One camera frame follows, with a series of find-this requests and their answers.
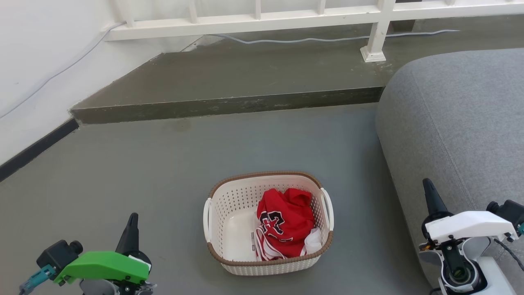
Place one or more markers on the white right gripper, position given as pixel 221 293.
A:
pixel 470 225

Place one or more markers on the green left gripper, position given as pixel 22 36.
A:
pixel 102 266

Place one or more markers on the white plastic laundry basket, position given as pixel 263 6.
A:
pixel 233 235

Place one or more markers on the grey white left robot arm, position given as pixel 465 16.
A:
pixel 118 287

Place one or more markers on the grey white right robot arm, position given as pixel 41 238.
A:
pixel 458 266

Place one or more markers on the grey fabric sofa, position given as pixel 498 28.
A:
pixel 458 119

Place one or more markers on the black baseboard strip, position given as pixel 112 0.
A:
pixel 37 148

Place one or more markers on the white cloth piece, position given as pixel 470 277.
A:
pixel 313 242

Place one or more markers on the red basketball jersey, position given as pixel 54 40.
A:
pixel 286 219

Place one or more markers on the raised concrete step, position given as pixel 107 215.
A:
pixel 245 76

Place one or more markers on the white wooden railing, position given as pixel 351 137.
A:
pixel 262 20

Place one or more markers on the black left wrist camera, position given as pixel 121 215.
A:
pixel 57 254

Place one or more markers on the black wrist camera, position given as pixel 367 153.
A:
pixel 57 254
pixel 509 211

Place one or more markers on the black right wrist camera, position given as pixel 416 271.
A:
pixel 509 211

